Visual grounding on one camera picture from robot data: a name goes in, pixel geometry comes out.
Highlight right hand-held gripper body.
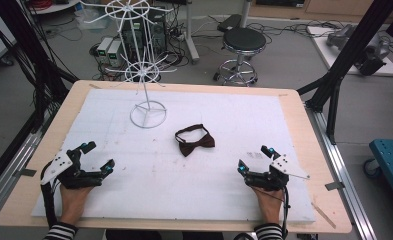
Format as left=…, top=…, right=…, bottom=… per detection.
left=243, top=153, right=311, bottom=193

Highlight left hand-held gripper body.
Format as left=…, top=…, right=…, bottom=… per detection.
left=39, top=148, right=107, bottom=191

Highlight person's right hand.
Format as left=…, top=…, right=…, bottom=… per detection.
left=251, top=185, right=286, bottom=226

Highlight person's left hand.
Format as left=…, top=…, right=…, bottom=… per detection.
left=59, top=184, right=96, bottom=227

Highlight grey tape piece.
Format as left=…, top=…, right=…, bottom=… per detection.
left=13, top=167, right=38, bottom=178
left=324, top=181, right=346, bottom=192

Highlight dark brown bow tie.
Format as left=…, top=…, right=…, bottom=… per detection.
left=174, top=123, right=217, bottom=158

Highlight thin wooden stick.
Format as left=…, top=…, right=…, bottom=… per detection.
left=310, top=201, right=338, bottom=230

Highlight white foam mat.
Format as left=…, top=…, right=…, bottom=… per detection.
left=31, top=87, right=317, bottom=224

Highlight grey bench power supply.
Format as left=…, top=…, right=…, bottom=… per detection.
left=106, top=40, right=124, bottom=68
left=96, top=36, right=114, bottom=65

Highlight white platform board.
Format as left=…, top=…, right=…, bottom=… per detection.
left=305, top=25, right=393, bottom=78

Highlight black round stool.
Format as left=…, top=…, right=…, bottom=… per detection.
left=212, top=26, right=268, bottom=88

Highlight blue cart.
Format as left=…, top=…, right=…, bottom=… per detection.
left=362, top=138, right=393, bottom=224

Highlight black computer tower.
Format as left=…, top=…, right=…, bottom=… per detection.
left=121, top=7, right=169, bottom=57

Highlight black foot pedal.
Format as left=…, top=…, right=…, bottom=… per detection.
left=216, top=13, right=243, bottom=34

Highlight white table leg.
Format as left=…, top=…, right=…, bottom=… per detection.
left=183, top=0, right=201, bottom=65

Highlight grey machine on board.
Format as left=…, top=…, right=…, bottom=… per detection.
left=325, top=23, right=392, bottom=77

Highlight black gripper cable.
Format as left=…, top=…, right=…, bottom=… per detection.
left=39, top=161, right=60, bottom=229
left=250, top=185, right=292, bottom=240

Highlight aluminium rail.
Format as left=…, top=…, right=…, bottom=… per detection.
left=304, top=101, right=379, bottom=240
left=0, top=106, right=62, bottom=222

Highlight white wire display rack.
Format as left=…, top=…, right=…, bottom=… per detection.
left=78, top=0, right=179, bottom=130

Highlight black metal frame stand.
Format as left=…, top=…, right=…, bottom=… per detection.
left=296, top=0, right=393, bottom=146
left=0, top=0, right=80, bottom=198

